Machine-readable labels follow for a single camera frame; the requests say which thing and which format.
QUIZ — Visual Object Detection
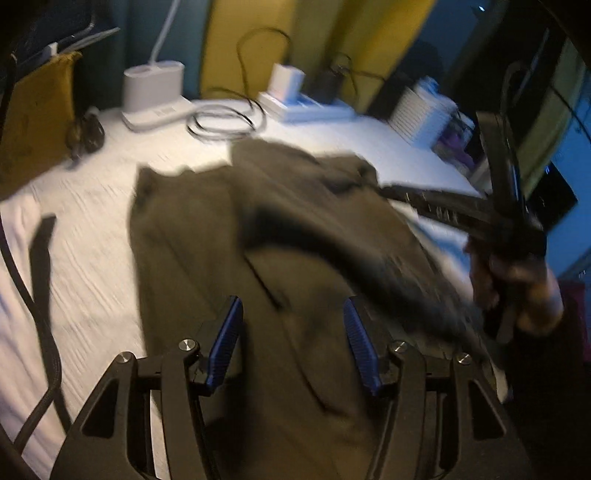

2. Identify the black braided cable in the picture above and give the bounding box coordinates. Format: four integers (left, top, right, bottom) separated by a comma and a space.
0, 203, 72, 462

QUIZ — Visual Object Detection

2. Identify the purple cloth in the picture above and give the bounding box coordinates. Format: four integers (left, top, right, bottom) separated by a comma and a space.
438, 129, 476, 171

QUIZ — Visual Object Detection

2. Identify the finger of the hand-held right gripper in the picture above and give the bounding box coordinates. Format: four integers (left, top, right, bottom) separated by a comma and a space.
381, 182, 497, 232
475, 112, 527, 222

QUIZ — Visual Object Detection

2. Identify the person's right hand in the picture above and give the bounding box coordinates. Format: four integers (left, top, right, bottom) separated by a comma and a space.
464, 240, 565, 335

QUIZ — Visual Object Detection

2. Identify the white charger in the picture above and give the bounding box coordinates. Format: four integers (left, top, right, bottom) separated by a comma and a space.
270, 65, 303, 104

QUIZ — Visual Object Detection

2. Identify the black strap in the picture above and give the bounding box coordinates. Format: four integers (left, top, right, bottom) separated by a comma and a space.
28, 215, 57, 296

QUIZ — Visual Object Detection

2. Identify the person's right forearm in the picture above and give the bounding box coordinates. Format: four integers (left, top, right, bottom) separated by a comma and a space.
503, 295, 591, 480

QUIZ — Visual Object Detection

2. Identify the white power strip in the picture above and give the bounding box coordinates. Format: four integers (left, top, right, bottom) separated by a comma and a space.
259, 90, 356, 123

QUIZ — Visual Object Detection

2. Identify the coiled black cable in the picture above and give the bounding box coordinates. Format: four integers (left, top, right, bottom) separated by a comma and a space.
187, 104, 266, 139

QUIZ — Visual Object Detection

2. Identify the white desk lamp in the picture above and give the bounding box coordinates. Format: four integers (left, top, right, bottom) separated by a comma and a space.
122, 0, 192, 132

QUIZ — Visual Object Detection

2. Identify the yellow cushion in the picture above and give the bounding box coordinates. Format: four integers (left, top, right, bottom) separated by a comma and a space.
0, 51, 83, 199

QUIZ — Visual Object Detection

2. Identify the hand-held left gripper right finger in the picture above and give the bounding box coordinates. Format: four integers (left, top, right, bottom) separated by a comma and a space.
346, 295, 532, 480

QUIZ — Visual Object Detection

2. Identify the brown T-shirt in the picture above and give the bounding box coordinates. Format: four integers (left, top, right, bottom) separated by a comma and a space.
129, 141, 490, 480

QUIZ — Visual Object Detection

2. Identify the black flat device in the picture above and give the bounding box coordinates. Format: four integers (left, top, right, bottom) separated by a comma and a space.
526, 161, 579, 232

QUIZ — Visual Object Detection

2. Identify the black charger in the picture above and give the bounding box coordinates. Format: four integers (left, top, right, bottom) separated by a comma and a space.
318, 69, 347, 104

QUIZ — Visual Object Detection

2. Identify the black tangled cord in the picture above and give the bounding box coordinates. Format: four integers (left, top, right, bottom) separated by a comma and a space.
69, 111, 105, 158

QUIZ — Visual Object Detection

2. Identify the grey-green curtain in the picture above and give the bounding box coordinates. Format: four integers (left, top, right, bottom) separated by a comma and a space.
69, 0, 213, 112

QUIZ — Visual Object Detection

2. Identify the white textured table cover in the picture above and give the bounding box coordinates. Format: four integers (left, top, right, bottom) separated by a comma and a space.
0, 95, 509, 480

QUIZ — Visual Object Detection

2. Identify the white plastic basket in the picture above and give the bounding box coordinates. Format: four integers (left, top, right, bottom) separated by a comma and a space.
390, 78, 458, 144

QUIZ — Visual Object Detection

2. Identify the black tablet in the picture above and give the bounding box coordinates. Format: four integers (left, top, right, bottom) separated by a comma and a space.
0, 0, 95, 58

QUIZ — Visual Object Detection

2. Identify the black charger cable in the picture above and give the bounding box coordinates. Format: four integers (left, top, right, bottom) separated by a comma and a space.
330, 53, 389, 93
238, 28, 291, 93

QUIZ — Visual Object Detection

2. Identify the yellow curtain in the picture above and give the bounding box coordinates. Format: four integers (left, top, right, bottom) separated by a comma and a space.
201, 0, 437, 116

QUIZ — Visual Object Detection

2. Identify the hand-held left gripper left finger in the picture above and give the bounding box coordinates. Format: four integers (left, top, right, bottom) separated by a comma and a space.
48, 295, 244, 480

